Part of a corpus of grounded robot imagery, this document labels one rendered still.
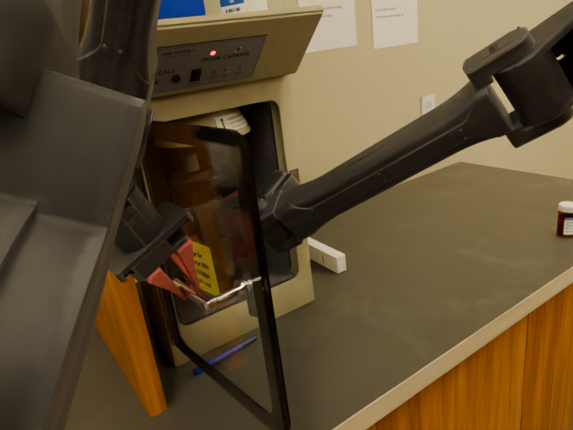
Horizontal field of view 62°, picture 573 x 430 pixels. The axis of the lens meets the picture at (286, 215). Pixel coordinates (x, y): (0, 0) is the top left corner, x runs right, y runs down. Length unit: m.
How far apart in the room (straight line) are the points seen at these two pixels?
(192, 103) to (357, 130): 0.89
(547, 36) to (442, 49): 1.33
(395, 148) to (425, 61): 1.25
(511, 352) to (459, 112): 0.69
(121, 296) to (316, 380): 0.34
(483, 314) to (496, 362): 0.15
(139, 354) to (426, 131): 0.51
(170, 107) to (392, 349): 0.55
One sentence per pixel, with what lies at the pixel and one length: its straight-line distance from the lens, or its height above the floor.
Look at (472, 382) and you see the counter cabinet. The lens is 1.06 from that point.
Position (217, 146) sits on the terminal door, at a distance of 0.51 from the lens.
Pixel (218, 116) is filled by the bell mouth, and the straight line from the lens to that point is 0.85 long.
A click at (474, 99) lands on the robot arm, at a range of 0.56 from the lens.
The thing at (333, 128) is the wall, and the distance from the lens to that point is 1.53.
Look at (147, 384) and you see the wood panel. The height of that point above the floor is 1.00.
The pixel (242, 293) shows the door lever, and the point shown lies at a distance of 0.57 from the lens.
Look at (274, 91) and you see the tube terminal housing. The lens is 0.87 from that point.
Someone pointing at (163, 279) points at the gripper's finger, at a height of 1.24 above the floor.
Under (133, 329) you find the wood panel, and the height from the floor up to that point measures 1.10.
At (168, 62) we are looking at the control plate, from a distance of 0.70.
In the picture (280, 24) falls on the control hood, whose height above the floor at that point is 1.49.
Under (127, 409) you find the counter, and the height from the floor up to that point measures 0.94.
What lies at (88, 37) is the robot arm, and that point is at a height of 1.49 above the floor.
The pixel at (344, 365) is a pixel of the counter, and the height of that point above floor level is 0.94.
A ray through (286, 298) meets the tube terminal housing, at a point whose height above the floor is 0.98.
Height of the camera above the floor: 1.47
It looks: 20 degrees down
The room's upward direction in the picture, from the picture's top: 7 degrees counter-clockwise
